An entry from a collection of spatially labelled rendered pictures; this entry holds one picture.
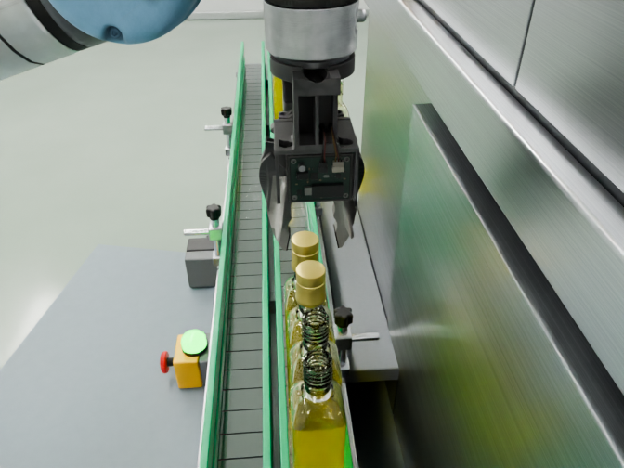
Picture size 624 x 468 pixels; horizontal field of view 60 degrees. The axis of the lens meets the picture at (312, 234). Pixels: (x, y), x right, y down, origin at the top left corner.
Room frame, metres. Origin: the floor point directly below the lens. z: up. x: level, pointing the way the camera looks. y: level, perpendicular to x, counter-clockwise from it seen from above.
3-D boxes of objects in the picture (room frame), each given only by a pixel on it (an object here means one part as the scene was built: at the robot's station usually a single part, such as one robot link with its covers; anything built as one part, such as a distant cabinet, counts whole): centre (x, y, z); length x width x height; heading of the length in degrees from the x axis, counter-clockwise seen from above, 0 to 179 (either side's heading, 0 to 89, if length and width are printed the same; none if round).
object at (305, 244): (0.53, 0.01, 1.14); 0.04 x 0.04 x 0.04
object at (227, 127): (1.29, 0.24, 0.94); 0.07 x 0.04 x 0.13; 94
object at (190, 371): (0.66, 0.21, 0.79); 0.07 x 0.07 x 0.07; 4
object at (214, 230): (0.83, 0.20, 0.94); 0.07 x 0.04 x 0.13; 94
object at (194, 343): (0.66, 0.21, 0.84); 0.05 x 0.05 x 0.03
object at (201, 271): (0.94, 0.24, 0.79); 0.08 x 0.08 x 0.08; 4
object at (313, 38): (0.45, 0.00, 1.43); 0.08 x 0.08 x 0.05
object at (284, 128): (0.44, 0.00, 1.35); 0.09 x 0.08 x 0.12; 4
